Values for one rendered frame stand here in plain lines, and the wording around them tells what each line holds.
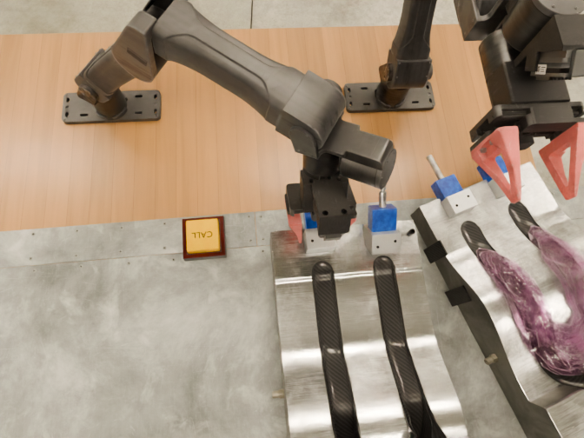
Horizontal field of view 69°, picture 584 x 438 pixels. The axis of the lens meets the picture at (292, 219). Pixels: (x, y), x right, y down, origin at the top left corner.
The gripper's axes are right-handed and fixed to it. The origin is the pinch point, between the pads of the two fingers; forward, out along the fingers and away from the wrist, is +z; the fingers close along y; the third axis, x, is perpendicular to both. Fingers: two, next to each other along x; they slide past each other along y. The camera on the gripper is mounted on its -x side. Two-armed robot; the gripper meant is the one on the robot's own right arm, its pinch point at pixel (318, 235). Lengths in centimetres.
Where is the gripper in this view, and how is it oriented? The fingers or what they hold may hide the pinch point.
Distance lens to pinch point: 72.9
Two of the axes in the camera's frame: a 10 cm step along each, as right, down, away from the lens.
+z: 0.0, 7.3, 6.8
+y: 9.9, -0.8, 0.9
